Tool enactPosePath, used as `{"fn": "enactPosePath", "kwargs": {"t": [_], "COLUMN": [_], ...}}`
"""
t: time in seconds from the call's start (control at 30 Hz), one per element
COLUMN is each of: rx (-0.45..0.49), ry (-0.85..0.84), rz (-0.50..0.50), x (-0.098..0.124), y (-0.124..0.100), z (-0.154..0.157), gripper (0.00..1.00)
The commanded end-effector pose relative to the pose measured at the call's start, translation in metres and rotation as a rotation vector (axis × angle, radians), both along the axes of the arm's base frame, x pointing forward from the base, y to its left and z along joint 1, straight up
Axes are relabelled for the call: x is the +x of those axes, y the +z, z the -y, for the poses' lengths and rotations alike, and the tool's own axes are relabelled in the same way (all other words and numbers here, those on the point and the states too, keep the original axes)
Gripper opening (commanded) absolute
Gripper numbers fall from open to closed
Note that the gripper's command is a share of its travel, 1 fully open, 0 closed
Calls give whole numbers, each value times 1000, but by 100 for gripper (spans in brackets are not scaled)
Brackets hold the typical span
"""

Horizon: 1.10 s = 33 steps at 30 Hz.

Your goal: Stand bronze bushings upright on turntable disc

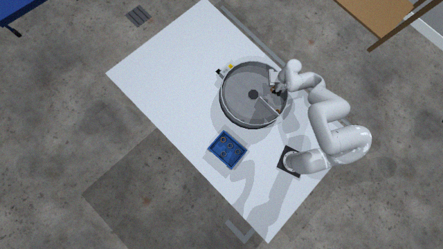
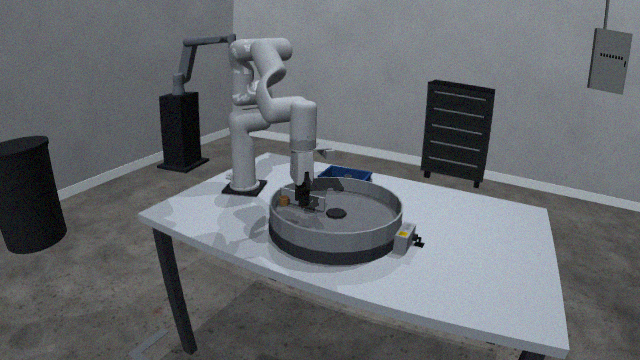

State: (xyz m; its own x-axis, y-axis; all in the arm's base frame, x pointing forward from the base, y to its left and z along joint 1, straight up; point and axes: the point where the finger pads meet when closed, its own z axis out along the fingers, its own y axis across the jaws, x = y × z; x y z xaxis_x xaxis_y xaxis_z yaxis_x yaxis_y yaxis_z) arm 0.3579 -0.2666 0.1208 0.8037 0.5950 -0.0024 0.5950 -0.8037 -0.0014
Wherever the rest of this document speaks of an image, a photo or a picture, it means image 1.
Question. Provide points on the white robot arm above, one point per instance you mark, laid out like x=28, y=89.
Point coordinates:
x=337, y=147

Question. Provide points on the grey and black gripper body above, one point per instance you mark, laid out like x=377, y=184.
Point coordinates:
x=279, y=86

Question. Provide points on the blue crate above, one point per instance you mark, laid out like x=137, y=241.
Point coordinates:
x=230, y=158

